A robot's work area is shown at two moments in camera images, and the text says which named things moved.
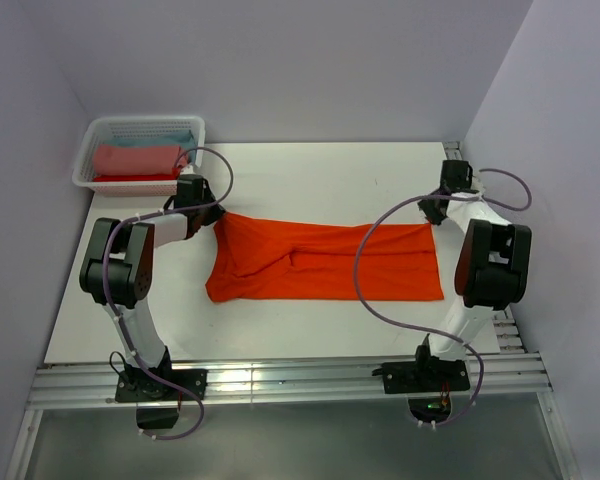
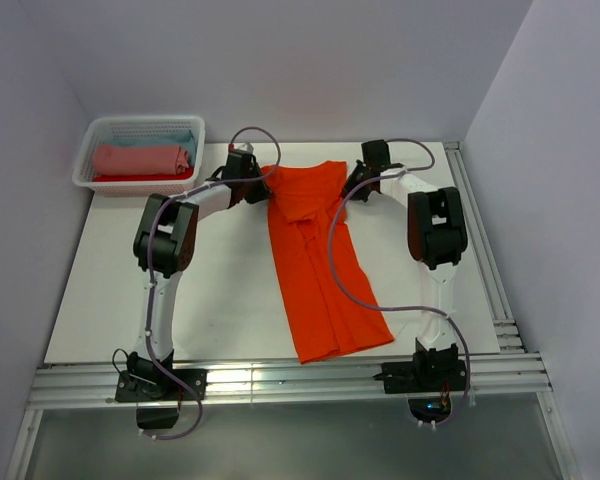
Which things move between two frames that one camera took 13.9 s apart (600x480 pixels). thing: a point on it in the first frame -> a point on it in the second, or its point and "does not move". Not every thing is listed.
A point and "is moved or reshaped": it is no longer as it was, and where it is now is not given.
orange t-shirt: [260, 259] is moved or reshaped
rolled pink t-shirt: [138, 159] does not move
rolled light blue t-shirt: [184, 140] does not move
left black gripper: [218, 210] -> [263, 191]
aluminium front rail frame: [92, 386] does not move
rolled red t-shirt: [138, 177] does not move
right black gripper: [434, 217] -> [360, 167]
